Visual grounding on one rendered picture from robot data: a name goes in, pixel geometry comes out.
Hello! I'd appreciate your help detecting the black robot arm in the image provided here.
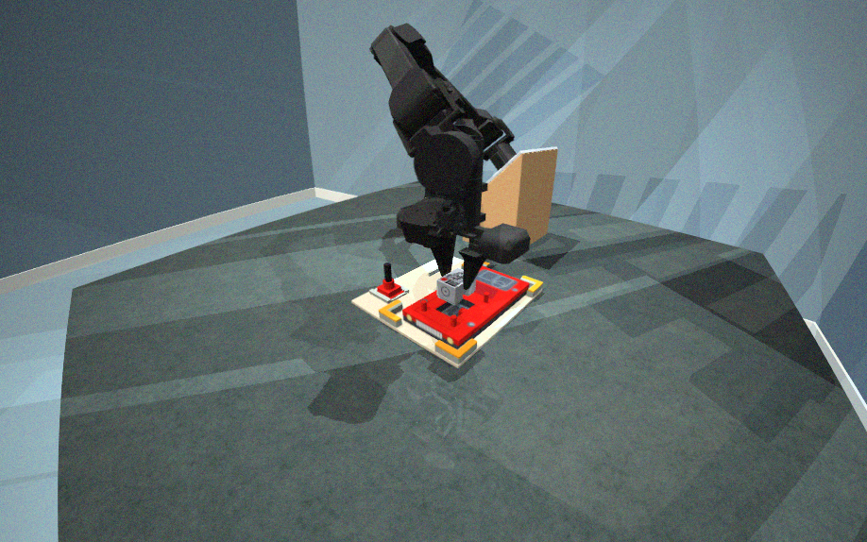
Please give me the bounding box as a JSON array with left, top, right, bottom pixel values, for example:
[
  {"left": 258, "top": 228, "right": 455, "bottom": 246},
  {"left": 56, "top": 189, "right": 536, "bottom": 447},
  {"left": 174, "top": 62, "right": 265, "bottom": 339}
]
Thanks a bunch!
[{"left": 369, "top": 23, "right": 517, "bottom": 248}]

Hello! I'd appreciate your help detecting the red toy car body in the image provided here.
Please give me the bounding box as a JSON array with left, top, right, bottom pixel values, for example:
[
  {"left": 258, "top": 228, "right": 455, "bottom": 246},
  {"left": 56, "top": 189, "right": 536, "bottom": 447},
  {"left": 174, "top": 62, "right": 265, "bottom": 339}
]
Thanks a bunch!
[{"left": 402, "top": 266, "right": 529, "bottom": 349}]

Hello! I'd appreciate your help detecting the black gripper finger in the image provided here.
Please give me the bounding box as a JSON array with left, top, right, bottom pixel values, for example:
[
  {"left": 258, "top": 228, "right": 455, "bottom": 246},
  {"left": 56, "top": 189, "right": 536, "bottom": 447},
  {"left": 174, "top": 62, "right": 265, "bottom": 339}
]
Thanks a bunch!
[
  {"left": 431, "top": 236, "right": 456, "bottom": 277},
  {"left": 459, "top": 247, "right": 486, "bottom": 290}
]

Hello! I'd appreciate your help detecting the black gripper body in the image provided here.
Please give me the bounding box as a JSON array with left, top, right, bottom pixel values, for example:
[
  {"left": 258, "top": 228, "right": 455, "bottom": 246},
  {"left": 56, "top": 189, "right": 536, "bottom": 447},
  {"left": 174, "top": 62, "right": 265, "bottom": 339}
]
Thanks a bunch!
[{"left": 457, "top": 178, "right": 530, "bottom": 264}]

